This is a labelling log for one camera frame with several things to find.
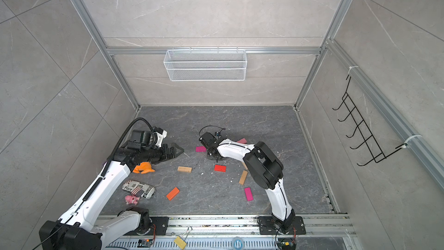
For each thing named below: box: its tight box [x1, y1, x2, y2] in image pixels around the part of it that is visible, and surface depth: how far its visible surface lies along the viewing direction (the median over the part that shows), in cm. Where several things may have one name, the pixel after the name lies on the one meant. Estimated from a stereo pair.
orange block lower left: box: [165, 186, 180, 201], surface depth 83 cm
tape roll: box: [233, 239, 243, 250], surface depth 71 cm
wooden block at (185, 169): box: [177, 166, 193, 174], surface depth 92 cm
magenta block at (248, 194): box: [243, 186, 254, 202], surface depth 83 cm
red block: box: [213, 164, 227, 173], surface depth 92 cm
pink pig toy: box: [124, 195, 140, 206], surface depth 80 cm
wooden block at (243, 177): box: [238, 170, 249, 186], surface depth 89 cm
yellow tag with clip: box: [173, 226, 194, 250], surface depth 71 cm
